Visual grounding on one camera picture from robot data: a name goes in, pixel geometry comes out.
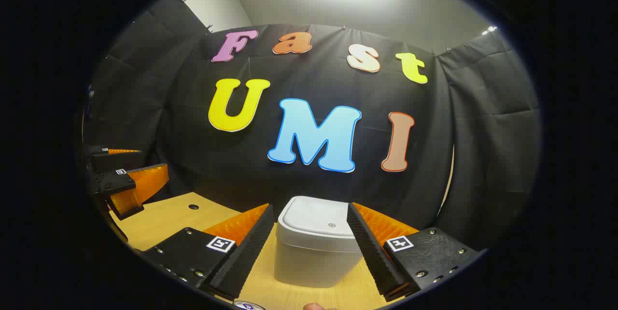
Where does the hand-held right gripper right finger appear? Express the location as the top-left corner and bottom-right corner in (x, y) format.
(346, 202), (484, 302)

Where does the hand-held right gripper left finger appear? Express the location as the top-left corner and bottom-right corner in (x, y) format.
(139, 203), (276, 301)

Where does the white desktop garbage bin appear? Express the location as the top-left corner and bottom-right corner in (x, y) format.
(273, 196), (365, 289)

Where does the wooden desktop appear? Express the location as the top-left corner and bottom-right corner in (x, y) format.
(109, 192), (421, 310)

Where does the black backdrop cloth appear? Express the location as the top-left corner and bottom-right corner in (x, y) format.
(80, 0), (541, 253)

